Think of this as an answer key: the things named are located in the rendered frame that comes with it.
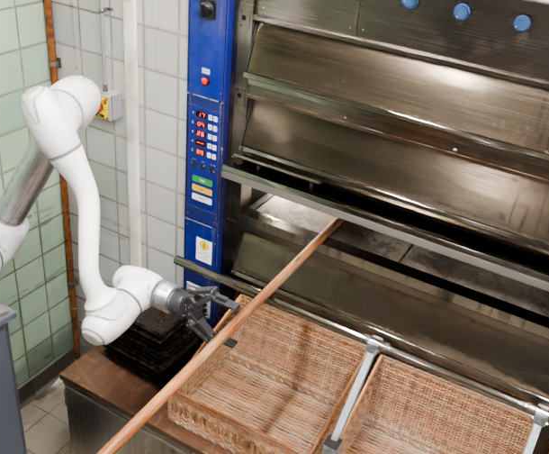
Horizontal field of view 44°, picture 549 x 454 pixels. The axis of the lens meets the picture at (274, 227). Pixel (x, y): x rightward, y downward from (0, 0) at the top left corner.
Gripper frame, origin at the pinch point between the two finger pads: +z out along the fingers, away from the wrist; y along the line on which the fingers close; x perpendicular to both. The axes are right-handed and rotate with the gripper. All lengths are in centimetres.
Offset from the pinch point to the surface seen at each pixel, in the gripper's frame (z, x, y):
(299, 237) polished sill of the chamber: -8, -57, 2
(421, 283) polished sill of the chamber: 38, -56, 2
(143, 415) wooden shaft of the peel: 0.9, 41.7, -0.9
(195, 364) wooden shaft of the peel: 1.1, 20.2, -1.0
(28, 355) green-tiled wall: -124, -30, 95
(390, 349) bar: 41.4, -18.8, 2.4
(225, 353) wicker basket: -27, -43, 56
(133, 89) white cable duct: -81, -57, -35
